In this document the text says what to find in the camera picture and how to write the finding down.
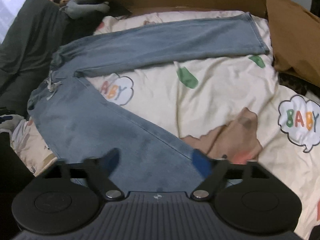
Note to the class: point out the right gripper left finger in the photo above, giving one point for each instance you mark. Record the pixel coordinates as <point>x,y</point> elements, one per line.
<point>97,175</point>

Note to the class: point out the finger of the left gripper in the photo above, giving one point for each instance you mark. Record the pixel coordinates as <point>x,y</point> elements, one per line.
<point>4,118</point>

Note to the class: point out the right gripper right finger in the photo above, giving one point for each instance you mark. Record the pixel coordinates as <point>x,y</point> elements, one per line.
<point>213,172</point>

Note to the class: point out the light blue denim pants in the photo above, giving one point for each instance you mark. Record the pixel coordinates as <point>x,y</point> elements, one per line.
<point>152,85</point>

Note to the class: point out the cream bear print duvet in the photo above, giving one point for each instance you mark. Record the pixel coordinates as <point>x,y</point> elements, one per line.
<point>284,139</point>

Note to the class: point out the dark grey blanket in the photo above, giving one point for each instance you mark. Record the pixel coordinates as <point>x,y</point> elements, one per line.
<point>37,32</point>

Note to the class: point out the black garment under brown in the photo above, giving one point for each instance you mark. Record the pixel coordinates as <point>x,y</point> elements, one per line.
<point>299,84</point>

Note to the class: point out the brown folded garment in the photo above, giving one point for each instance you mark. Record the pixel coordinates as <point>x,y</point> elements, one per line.
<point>295,39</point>

